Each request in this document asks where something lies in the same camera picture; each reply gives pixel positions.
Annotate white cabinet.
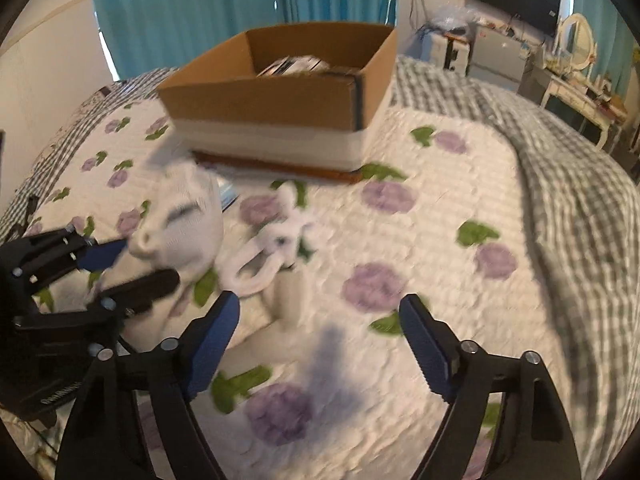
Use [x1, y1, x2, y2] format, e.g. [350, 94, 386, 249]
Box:
[400, 27, 447, 66]

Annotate large white plush horse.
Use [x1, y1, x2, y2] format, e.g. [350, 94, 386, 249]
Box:
[50, 152, 313, 366]

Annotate brown board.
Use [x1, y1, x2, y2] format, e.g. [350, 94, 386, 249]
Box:
[192, 150, 370, 185]

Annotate oval white mirror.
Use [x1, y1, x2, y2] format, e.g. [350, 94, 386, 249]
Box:
[555, 12, 599, 72]

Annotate striped items in box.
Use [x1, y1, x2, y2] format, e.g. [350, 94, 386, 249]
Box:
[256, 54, 332, 79]

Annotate cardboard box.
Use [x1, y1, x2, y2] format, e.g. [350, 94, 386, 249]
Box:
[156, 21, 399, 172]

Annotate grey fridge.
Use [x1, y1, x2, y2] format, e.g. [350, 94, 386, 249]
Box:
[467, 25, 534, 84]

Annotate floral quilt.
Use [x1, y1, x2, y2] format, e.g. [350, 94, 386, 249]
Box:
[0, 72, 603, 480]

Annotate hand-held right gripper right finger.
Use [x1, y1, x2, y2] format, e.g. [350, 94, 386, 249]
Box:
[398, 294, 583, 480]

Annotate blue flat item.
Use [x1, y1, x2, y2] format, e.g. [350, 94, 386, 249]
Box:
[219, 179, 242, 212]

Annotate small white plush toy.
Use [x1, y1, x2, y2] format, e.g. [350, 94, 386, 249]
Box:
[217, 192, 335, 296]

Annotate grey cabinet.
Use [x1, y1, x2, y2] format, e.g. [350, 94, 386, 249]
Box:
[516, 55, 557, 107]

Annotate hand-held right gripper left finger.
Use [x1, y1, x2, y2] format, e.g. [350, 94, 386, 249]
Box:
[54, 291, 241, 480]

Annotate checkered bed sheet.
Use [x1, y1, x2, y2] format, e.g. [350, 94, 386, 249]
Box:
[0, 54, 640, 480]

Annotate white vanity table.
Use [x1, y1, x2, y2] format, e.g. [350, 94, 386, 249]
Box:
[541, 60, 632, 152]

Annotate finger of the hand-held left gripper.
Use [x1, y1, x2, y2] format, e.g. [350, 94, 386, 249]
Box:
[0, 226, 130, 306]
[14, 269, 182, 332]

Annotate clear plastic bag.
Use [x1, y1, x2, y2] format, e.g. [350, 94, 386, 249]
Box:
[429, 3, 482, 32]

